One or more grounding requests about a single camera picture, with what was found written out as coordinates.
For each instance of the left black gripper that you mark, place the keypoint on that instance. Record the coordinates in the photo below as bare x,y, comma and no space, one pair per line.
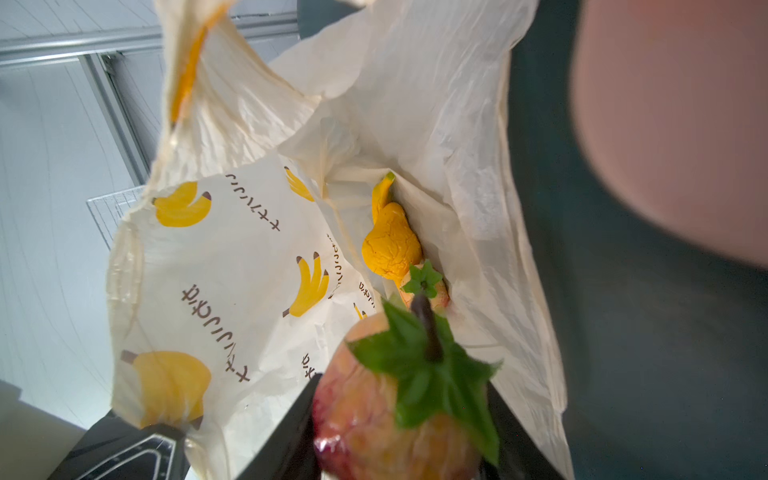
114,449

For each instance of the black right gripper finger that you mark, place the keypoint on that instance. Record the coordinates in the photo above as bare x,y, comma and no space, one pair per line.
519,457

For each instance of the cream banana-print plastic bag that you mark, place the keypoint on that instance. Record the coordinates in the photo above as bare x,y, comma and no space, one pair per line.
233,279

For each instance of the yellow toy lemon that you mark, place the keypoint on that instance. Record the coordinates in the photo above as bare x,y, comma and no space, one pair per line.
392,247

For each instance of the large yellow toy banana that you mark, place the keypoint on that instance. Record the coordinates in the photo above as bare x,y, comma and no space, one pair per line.
381,196

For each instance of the pink wavy fruit bowl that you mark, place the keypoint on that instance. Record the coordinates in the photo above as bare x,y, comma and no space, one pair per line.
669,100

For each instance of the white wire basket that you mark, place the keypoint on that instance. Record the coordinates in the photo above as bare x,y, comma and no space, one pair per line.
108,210

